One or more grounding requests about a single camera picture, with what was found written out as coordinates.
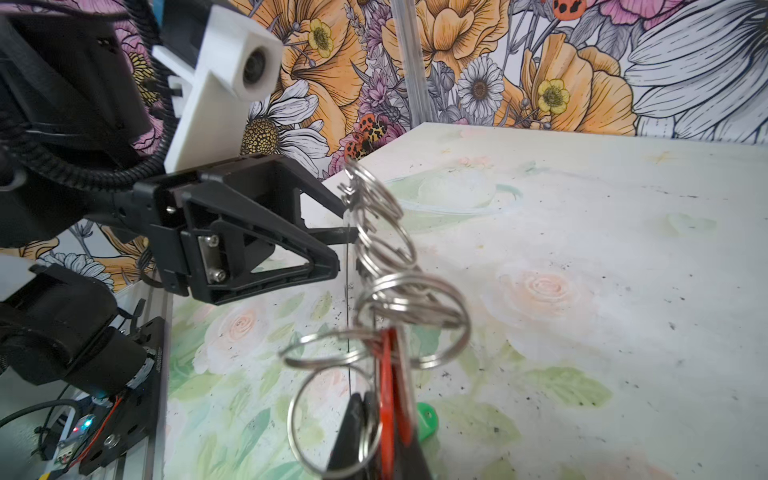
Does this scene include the left aluminium corner post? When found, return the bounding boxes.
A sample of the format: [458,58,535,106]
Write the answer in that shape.
[391,0,434,128]

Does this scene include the metal key organizer plate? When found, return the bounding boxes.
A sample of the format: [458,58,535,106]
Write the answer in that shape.
[279,162,472,479]

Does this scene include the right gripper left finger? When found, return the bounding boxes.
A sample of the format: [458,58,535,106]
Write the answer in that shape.
[323,392,382,480]

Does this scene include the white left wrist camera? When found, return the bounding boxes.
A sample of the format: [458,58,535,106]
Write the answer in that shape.
[151,1,283,173]

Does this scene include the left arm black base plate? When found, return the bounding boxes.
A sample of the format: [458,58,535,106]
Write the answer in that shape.
[78,316,166,475]

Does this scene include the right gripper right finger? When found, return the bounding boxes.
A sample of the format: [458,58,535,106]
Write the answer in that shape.
[392,413,433,480]

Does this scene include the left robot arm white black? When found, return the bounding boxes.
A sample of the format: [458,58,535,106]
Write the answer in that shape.
[1,1,355,305]

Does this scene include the green circuit board left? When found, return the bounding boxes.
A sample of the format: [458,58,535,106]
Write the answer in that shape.
[52,413,96,468]

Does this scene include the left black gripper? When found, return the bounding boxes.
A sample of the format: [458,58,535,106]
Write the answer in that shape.
[112,154,357,305]

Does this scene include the left black corrugated cable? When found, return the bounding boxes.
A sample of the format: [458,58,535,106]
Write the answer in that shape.
[0,0,181,193]

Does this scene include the red tagged key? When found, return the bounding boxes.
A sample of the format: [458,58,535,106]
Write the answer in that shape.
[376,327,416,479]

